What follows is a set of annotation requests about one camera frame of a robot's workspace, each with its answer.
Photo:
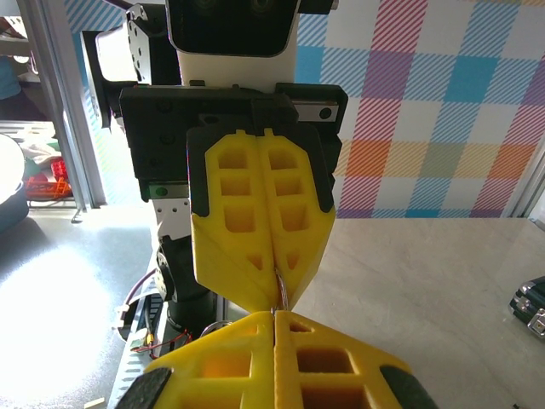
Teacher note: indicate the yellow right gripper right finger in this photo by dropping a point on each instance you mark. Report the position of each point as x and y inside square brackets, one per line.
[289, 383]

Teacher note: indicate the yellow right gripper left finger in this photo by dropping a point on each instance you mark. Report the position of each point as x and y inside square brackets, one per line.
[264, 375]

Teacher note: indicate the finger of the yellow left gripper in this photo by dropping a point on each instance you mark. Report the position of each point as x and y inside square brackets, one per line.
[306, 238]
[221, 255]

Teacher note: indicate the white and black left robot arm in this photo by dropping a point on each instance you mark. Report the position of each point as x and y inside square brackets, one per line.
[140, 42]

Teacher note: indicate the red and orange toy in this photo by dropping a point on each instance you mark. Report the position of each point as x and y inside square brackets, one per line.
[47, 181]

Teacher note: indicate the white round container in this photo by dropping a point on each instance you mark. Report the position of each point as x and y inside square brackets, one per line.
[10, 170]

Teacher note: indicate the aluminium frame post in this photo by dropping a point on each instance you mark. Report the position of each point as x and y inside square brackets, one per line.
[68, 128]

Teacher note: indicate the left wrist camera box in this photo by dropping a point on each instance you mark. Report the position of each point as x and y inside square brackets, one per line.
[230, 25]

